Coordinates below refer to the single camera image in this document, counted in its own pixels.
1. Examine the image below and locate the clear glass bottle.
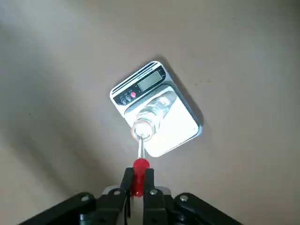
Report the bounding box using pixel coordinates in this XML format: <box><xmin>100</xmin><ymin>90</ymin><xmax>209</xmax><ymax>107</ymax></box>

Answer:
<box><xmin>130</xmin><ymin>92</ymin><xmax>178</xmax><ymax>142</ymax></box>

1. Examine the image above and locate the silver electronic balance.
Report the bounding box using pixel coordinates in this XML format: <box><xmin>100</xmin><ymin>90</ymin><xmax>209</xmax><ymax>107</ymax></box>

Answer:
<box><xmin>109</xmin><ymin>60</ymin><xmax>203</xmax><ymax>158</ymax></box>

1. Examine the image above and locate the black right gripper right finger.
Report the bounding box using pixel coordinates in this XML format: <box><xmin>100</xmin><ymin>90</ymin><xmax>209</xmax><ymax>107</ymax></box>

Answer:
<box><xmin>142</xmin><ymin>167</ymin><xmax>244</xmax><ymax>225</ymax></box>

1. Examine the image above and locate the red-bulb glass dropper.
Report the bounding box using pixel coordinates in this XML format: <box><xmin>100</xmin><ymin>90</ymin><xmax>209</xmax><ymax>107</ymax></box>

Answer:
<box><xmin>131</xmin><ymin>137</ymin><xmax>151</xmax><ymax>198</ymax></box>

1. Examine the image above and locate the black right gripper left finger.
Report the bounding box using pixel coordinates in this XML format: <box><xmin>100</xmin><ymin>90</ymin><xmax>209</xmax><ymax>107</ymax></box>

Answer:
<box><xmin>17</xmin><ymin>166</ymin><xmax>135</xmax><ymax>225</ymax></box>

